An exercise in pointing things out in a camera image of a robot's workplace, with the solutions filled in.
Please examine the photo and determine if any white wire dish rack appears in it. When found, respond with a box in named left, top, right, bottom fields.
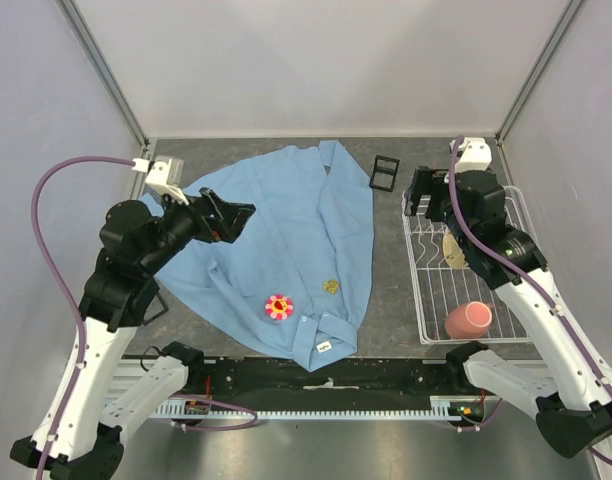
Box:
left=401, top=196, right=529, bottom=345

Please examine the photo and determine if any black plastic frame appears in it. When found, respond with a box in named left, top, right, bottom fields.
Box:
left=369, top=155, right=400, bottom=193
left=142, top=292, right=169, bottom=326

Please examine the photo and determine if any beige ceramic plate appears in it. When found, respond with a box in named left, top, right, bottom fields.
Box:
left=442, top=229, right=468, bottom=270

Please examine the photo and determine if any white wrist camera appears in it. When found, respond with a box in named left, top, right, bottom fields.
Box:
left=132, top=156, right=189, bottom=205
left=449, top=137, right=492, bottom=174

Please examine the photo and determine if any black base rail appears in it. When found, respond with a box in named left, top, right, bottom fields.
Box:
left=182, top=356, right=483, bottom=410

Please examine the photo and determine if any pink flower plush brooch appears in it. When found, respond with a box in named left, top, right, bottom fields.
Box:
left=265, top=294, right=294, bottom=321

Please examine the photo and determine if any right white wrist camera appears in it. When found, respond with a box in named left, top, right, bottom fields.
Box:
left=449, top=137, right=492, bottom=174

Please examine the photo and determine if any light blue shirt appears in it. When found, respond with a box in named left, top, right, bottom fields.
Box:
left=157, top=140, right=374, bottom=371

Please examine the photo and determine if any black plastic frame left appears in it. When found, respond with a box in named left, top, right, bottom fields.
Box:
left=142, top=292, right=169, bottom=326

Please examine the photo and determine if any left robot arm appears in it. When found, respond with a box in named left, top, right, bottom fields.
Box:
left=10, top=188, right=255, bottom=479

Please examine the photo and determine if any pink ceramic cup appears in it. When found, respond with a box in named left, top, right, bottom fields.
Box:
left=444, top=301, right=494, bottom=340

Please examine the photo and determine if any white slotted cable duct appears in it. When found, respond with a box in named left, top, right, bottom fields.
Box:
left=151, top=396, right=494, bottom=422

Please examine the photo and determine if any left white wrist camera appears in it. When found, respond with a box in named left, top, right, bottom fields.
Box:
left=132, top=156, right=189, bottom=205

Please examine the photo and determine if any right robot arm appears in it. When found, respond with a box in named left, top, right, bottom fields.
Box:
left=404, top=167, right=612, bottom=458

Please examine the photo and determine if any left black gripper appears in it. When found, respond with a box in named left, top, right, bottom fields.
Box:
left=142, top=182, right=257, bottom=272

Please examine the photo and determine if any black plastic frame back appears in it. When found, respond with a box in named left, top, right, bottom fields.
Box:
left=369, top=155, right=400, bottom=193

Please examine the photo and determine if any gold metal brooch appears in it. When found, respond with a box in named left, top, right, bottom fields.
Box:
left=322, top=279, right=340, bottom=294

